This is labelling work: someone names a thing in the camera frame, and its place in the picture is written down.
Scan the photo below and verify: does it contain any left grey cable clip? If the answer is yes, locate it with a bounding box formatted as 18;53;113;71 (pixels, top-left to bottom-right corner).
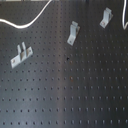
10;43;33;68

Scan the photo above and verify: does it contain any grey cable clip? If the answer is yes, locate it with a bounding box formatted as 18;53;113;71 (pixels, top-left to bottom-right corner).
67;21;80;45
10;43;33;68
100;8;113;28

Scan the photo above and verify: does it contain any right grey cable clip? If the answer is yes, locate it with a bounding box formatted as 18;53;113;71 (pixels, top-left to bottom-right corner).
100;8;113;28

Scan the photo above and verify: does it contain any white cable at right edge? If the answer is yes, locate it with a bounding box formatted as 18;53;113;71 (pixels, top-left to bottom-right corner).
121;0;128;31

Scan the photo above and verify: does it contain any middle grey cable clip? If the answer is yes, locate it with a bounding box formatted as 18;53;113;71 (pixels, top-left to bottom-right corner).
67;21;80;45

